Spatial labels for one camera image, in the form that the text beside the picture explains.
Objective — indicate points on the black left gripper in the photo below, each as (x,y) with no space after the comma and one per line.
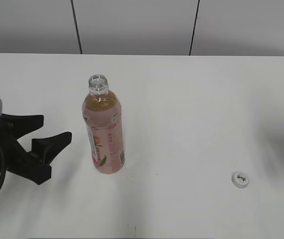
(13,157)

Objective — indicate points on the pink oolong tea bottle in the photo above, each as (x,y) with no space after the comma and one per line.
(102,114)

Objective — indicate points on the white bottle cap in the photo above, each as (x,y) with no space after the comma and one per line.
(240,180)

